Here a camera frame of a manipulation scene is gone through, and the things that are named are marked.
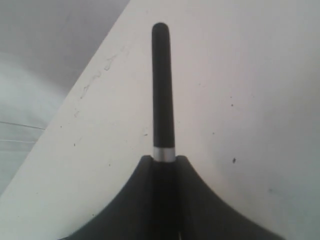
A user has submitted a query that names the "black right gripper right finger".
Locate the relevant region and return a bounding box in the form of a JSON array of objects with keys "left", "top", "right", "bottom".
[{"left": 177, "top": 155, "right": 282, "bottom": 240}]

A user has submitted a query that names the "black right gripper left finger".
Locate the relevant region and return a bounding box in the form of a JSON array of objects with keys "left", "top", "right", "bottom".
[{"left": 65, "top": 155, "right": 153, "bottom": 240}]

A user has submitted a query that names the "black paintbrush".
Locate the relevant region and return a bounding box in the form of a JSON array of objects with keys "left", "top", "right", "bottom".
[{"left": 151, "top": 22, "right": 179, "bottom": 240}]

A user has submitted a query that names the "white backdrop curtain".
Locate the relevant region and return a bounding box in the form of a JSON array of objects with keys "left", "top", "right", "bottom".
[{"left": 0, "top": 0, "right": 128, "bottom": 191}]

